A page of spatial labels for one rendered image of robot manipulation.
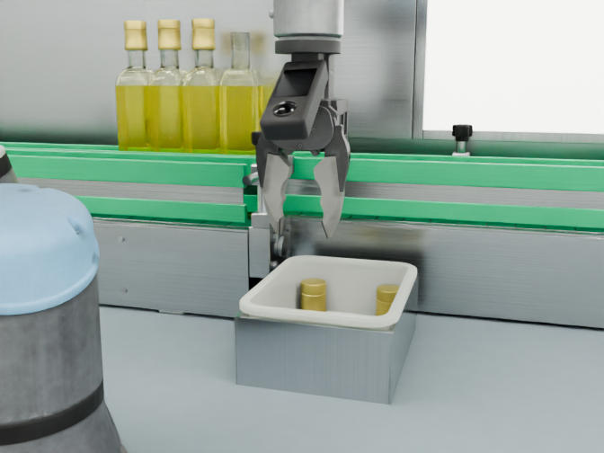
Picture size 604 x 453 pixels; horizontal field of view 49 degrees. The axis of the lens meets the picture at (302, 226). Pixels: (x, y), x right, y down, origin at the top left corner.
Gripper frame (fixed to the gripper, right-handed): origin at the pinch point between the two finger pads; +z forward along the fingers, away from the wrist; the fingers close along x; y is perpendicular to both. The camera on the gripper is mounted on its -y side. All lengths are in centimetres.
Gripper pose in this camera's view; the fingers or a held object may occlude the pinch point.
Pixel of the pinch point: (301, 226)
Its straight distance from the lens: 74.5
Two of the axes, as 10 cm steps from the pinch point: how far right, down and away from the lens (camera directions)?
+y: 2.7, -2.0, 9.4
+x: -9.6, -0.6, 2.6
